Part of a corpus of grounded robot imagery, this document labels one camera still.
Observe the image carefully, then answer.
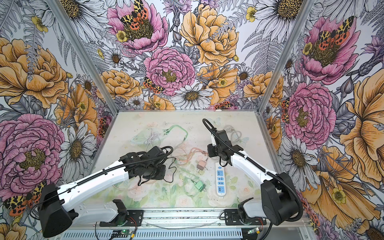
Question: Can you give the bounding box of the white blue power strip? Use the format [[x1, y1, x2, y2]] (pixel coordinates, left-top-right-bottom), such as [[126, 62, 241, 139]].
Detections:
[[215, 162, 227, 197]]

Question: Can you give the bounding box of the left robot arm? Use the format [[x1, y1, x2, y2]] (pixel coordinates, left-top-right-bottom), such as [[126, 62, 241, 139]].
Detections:
[[37, 146, 174, 238]]

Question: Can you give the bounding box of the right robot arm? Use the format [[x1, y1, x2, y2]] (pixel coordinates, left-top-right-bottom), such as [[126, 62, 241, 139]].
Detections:
[[202, 119, 304, 226]]

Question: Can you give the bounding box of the pink charger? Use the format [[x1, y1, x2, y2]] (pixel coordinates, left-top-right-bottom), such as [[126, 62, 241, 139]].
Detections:
[[197, 161, 207, 171]]

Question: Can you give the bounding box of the green charger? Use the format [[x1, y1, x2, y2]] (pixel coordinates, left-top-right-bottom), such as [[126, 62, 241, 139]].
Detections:
[[194, 180, 206, 192]]

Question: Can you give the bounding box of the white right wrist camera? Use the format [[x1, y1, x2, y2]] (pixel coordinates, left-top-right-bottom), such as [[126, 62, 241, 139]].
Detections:
[[211, 135, 217, 146]]

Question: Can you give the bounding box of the white power strip cord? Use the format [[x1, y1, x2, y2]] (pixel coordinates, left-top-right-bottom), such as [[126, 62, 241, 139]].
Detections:
[[223, 125, 243, 145]]

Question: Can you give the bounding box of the lilac USB cable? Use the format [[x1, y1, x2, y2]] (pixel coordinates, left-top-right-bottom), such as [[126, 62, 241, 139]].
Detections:
[[143, 131, 163, 148]]

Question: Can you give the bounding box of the pink USB cable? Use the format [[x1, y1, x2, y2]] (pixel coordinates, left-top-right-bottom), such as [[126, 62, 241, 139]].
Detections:
[[173, 146, 209, 164]]

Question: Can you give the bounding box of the green USB cable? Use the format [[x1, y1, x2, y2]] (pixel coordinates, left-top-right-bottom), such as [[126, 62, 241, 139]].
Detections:
[[163, 124, 190, 142]]

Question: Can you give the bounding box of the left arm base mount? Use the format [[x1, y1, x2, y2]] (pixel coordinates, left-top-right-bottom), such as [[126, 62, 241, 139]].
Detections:
[[99, 210, 144, 227]]

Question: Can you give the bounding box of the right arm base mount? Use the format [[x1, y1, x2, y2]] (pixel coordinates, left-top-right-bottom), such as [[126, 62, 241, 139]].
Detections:
[[220, 209, 267, 226]]

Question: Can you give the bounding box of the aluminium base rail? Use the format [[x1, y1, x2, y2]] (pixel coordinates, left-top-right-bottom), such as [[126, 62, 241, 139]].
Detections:
[[53, 206, 310, 230]]

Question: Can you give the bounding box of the aluminium corner post left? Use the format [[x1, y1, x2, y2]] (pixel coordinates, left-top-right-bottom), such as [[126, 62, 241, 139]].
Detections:
[[47, 1, 119, 117]]

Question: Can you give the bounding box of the aluminium corner post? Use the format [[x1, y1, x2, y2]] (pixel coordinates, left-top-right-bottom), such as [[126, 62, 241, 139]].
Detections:
[[47, 1, 119, 117], [257, 0, 315, 115]]

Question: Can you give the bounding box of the aluminium corner post right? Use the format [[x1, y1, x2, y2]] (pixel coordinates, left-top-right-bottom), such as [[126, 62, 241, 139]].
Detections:
[[257, 0, 315, 115]]

